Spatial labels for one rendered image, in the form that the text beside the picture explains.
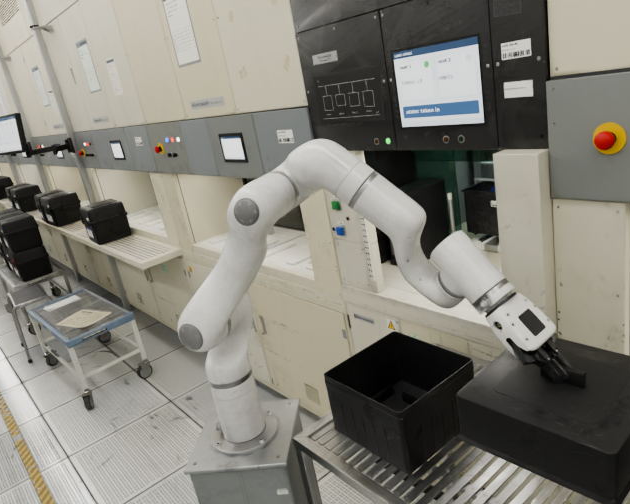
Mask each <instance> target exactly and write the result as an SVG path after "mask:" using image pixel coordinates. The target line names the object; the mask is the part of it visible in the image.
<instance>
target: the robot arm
mask: <svg viewBox="0 0 630 504"><path fill-rule="evenodd" d="M322 189H325V190H327V191H329V192H330V193H331V194H333V195H334V196H336V197H337V198H338V199H339V200H341V201H342V202H343V203H345V204H346V205H347V206H349V207H350V208H351V209H353V210H354V211H355V212H357V213H358V214H359V215H361V216H362V217H363V218H365V219H366V220H368V221H369V222H370V223H372V224H373V225H374V226H376V227H377V228H378V229H380V230H381V231H382V232H384V233H385V234H386V235H387V236H388V237H389V238H390V239H391V241H392V243H393V247H394V253H395V258H396V262H397V265H398V268H399V270H400V272H401V274H402V275H403V277H404V278H405V280H406V281H407V282H408V283H409V284H410V285H411V286H412V287H413V288H415V289H416V290H417V291H418V292H419V293H420V294H422V295H423V296H424V297H425V298H427V299H428V300H430V301H431V302H432V303H434V304H436V305H437V306H439V307H442V308H446V309H450V308H453V307H455V306H457V305H458V304H459V303H460V302H462V301H463V300H464V299H465V298H466V299H467V300H468V301H469V303H470V304H471V305H472V306H473V307H474V308H475V309H476V311H477V312H478V313H479V314H480V315H482V314H483V313H484V312H486V315H485V317H486V320H487V322H488V324H489V325H490V327H491V328H492V330H493V331H494V333H495V334H496V335H497V337H498V338H499V339H500V341H501V342H502V343H503V344H504V346H505V347H506V348H507V349H508V350H509V351H510V353H511V354H512V355H513V356H515V357H516V358H517V359H520V361H521V362H522V364H523V365H528V364H531V363H532V364H535V365H537V366H538V367H540V368H541V367H542V368H543V369H544V370H545V371H546V372H547V373H548V375H549V376H550V377H551V378H552V379H553V380H554V381H555V382H556V383H560V382H562V381H564V380H565V379H567V378H568V377H569V374H568V373H567V372H566V371H565V370H564V369H563V368H562V366H561V365H563V366H566V367H570V368H572V367H571V366H570V364H569V363H568V362H567V361H566V360H565V359H564V358H563V357H562V356H561V355H560V353H559V352H560V350H559V349H558V348H557V346H556V342H555V341H556V338H557V334H556V333H555V331H556V326H555V325H554V324H553V322H552V321H551V320H550V319H549V318H548V317H547V316H546V315H545V314H544V313H543V312H542V311H541V310H540V309H539V308H537V307H536V306H535V305H534V304H533V303H532V302H531V301H530V300H528V299H527V298H526V297H524V296H523V295H522V294H520V293H519V292H518V293H516V292H514V293H512V292H511V291H512V290H513V289H514V288H515V287H514V286H513V285H512V284H511V283H510V282H509V281H508V280H507V278H506V277H505V276H504V275H503V274H502V273H501V272H500V271H499V270H498V269H497V268H496V266H495V265H494V264H493V263H492V262H491V261H490V260H489V259H488V258H487V257H486V256H485V255H484V253H483V252H482V251H481V250H480V249H479V248H478V247H477V246H476V245H475V244H474V243H473V242H472V240H471V239H470V238H469V237H468V236H467V235H466V234H465V233H464V232H463V231H461V230H460V231H456V232H454V233H452V234H451V235H449V236H448V237H447V238H445V239H444V240H443V241H442V242H441V243H440V244H439V245H438V246H437V247H436V248H435V249H434V250H433V251H432V253H431V255H430V258H431V259H432V260H433V262H434V263H435V264H436V265H437V266H438V268H439V269H437V268H436V267H435V266H434V265H433V264H432V263H430V262H429V260H428V259H427V258H426V257H425V255H424V253H423V251H422V248H421V244H420V238H421V234H422V231H423V228H424V225H425V223H426V213H425V211H424V209H423V208H422V207H421V206H420V205H419V204H418V203H417V202H415V201H414V200H413V199H412V198H410V197H409V196H408V195H406V194H405V193H404V192H402V191H401V190H400V189H398V188H397V187H396V186H394V185H393V184H392V183H391V182H389V181H388V180H387V179H385V178H384V177H383V176H381V175H380V174H379V173H377V172H376V171H375V170H373V169H372V168H371V167H369V166H368V165H367V164H365V163H364V162H363V161H361V160H360V159H359V158H357V157H356V156H355V155H353V154H352V153H351V152H349V151H348V150H347V149H345V148H344V147H342V146H341V145H339V144H338V143H336V142H334V141H331V140H328V139H315V140H311V141H309V142H306V143H304V144H303V145H301V146H299V147H298V148H296V149H295V150H294V151H292V152H291V153H290V154H289V155H288V157H287V159H286V160H285V161H284V162H283V163H282V164H281V165H279V166H278V167H277V168H275V169H274V170H272V171H271V172H269V173H267V174H265V175H263V176H261V177H259V178H257V179H255V180H253V181H251V182H249V183H248V184H246V185H244V186H243V187H242V188H240V189H239V190H238V191H237V193H236V194H235V195H234V197H233V199H232V200H231V202H230V205H229V207H228V210H227V222H228V226H229V232H228V237H227V240H226V243H225V245H224V247H223V250H222V252H221V254H220V257H219V259H218V261H217V263H216V265H215V267H214V268H213V270H212V271H211V273H210V274H209V276H208V277H207V278H206V280H205V281H204V283H203V284H202V285H201V287H200V288H199V289H198V291H197V292H196V293H195V295H194V296H193V297H192V299H191V300H190V302H189V303H188V304H187V306H186V307H185V309H184V310H183V312H182V314H181V316H180V318H179V321H178V326H177V332H178V336H179V339H180V341H181V342H182V344H183V345H184V346H185V347H186V348H188V349H190V350H192V351H195V352H206V351H208V354H207V357H206V361H205V371H206V376H207V379H208V382H209V386H210V390H211V393H212V397H213V400H214V404H215V407H216V411H217V414H218V418H219V421H216V422H215V426H216V428H215V429H214V431H213V433H212V443H213V446H214V448H215V449H216V450H217V451H218V452H220V453H222V454H225V455H232V456H235V455H244V454H248V453H251V452H254V451H256V450H258V449H260V448H262V447H263V446H265V445H266V444H268V443H269V442H270V441H271V440H272V439H273V438H274V436H275V435H276V433H277V431H278V420H277V417H276V416H275V415H274V414H273V413H272V412H271V411H268V410H265V409H262V407H261V404H260V400H259V396H258V392H257V388H256V384H255V380H254V376H253V372H252V368H251V364H250V361H249V357H248V348H249V342H250V337H251V331H252V323H253V309H252V304H251V301H250V298H249V296H248V294H247V293H246V292H247V290H248V289H249V287H250V285H251V284H252V282H253V280H254V279H255V277H256V275H257V273H258V271H259V269H260V267H261V265H262V263H263V261H264V259H265V257H266V254H267V251H268V244H267V236H268V233H269V231H270V229H271V228H272V226H273V225H274V224H275V223H276V222H277V221H278V220H279V219H280V218H281V217H282V216H284V215H285V214H287V213H288V212H289V211H291V210H292V209H294V208H295V207H297V206H298V205H300V204H301V203H302V202H304V201H305V200H307V199H308V198H309V197H311V196H312V195H314V194H315V193H316V192H318V191H320V190H322ZM544 345H545V347H544ZM536 353H538V354H539V355H537V354H536ZM558 353H559V354H558Z"/></svg>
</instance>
